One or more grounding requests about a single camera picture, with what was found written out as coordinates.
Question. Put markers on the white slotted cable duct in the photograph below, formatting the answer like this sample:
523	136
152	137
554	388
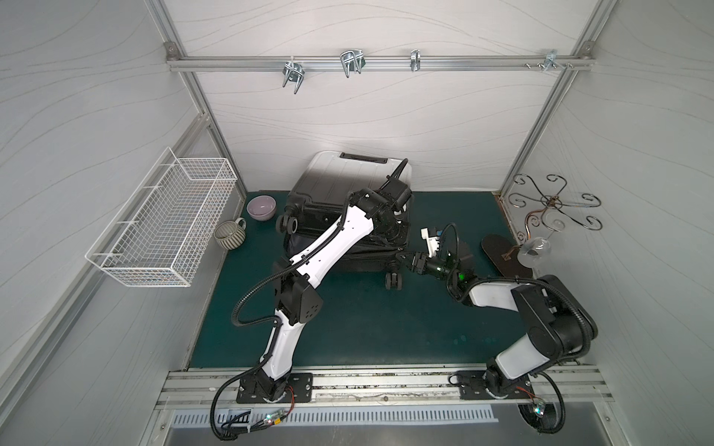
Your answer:
434	415

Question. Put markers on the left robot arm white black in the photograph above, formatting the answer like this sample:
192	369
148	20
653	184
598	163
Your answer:
366	213

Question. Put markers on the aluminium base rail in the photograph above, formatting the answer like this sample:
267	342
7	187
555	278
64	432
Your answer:
390	385

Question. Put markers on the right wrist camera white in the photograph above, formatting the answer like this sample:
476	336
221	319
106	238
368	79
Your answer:
434	238

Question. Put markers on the white wire basket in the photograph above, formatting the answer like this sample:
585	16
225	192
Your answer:
158	237

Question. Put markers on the metal hook clamp left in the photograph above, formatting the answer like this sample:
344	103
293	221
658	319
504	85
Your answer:
293	73

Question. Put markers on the purple ceramic bowl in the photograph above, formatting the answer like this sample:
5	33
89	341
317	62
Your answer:
262	208

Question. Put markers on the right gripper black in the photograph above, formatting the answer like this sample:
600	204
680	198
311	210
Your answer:
418	262

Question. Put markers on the metal hook clamp middle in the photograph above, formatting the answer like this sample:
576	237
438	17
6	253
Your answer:
352	61

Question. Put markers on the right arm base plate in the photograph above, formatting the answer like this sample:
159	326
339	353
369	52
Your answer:
474	384

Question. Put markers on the metal hook clamp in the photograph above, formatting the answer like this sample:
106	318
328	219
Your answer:
352	61
293	73
550	63

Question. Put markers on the white and black hardshell suitcase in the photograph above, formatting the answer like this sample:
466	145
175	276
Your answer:
316	200

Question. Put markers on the green table mat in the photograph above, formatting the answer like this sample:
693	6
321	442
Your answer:
362	322

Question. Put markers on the aluminium cross rail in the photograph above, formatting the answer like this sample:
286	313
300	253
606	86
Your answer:
582	60

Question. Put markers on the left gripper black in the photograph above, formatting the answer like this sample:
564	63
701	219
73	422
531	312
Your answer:
394	217

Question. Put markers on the striped ceramic mug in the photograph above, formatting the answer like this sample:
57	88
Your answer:
231	234

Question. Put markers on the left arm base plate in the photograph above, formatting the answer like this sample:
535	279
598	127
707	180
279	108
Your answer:
298	386

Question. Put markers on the metal hook clamp right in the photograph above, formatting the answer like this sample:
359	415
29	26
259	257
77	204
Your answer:
550	63

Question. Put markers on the metal scroll glass stand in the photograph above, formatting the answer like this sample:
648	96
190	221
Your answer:
541	208

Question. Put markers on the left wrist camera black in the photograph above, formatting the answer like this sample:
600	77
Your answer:
394	190

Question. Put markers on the clear wine glass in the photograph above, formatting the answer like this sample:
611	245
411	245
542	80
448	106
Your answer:
537	248

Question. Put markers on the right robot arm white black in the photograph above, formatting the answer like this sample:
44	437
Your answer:
556	326

